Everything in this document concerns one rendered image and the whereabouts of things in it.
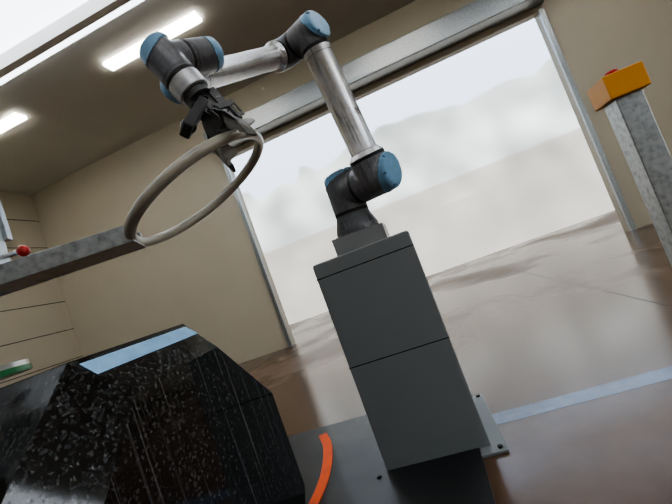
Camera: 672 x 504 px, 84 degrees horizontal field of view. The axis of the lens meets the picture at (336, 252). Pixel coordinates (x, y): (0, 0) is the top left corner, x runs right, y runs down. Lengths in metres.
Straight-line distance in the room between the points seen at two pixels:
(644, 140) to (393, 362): 1.11
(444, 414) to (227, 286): 4.99
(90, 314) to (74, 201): 1.97
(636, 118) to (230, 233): 5.37
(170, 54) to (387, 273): 0.97
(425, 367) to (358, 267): 0.45
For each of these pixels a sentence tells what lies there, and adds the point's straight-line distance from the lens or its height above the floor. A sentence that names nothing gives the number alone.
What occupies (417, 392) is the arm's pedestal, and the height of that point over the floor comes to 0.27.
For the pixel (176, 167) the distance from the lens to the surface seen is 0.96.
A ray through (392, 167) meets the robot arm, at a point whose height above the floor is 1.10.
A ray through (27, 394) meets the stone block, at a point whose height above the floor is 0.78.
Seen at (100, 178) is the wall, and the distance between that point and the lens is 7.59.
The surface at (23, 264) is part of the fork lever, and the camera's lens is 1.22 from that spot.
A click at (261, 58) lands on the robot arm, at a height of 1.61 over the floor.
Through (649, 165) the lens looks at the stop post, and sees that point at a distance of 1.57.
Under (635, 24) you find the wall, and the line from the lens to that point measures 6.70.
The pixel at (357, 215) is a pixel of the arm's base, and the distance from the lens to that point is 1.57.
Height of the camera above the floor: 0.79
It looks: 3 degrees up
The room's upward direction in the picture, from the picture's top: 20 degrees counter-clockwise
